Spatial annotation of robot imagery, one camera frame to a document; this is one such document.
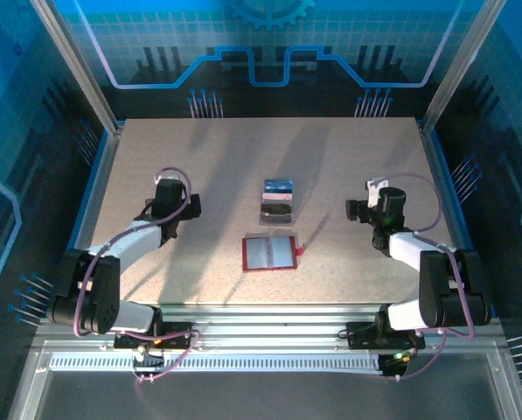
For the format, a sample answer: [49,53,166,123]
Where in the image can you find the red leather card holder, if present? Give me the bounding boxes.
[240,234,307,274]

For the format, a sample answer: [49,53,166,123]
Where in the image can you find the white credit card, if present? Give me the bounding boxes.
[261,191,294,205]

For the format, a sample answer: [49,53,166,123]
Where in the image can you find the blue credit card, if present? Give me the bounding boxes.
[263,178,296,193]

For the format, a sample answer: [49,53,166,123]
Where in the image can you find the black credit card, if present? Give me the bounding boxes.
[261,201,294,216]

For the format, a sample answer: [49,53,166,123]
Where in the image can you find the clear acrylic card stand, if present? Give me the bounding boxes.
[258,178,297,227]

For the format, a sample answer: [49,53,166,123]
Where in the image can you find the small controller board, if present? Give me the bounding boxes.
[131,345,165,368]
[379,349,419,377]

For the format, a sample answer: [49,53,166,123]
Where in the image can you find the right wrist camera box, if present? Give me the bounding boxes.
[365,177,387,207]

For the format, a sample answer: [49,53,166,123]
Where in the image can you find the aluminium side rail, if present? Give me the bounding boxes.
[417,122,492,319]
[52,122,126,319]

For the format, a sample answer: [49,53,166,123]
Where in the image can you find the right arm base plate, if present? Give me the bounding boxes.
[345,320,427,351]

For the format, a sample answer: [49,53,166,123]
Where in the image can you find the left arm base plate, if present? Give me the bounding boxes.
[113,321,200,351]

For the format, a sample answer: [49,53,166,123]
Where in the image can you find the aluminium front frame rails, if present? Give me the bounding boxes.
[31,304,509,354]

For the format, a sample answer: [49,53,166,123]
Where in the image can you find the aluminium corner post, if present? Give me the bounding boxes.
[29,0,124,135]
[419,0,509,135]

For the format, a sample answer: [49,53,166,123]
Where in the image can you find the white slotted cable duct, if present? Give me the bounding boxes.
[49,353,385,374]

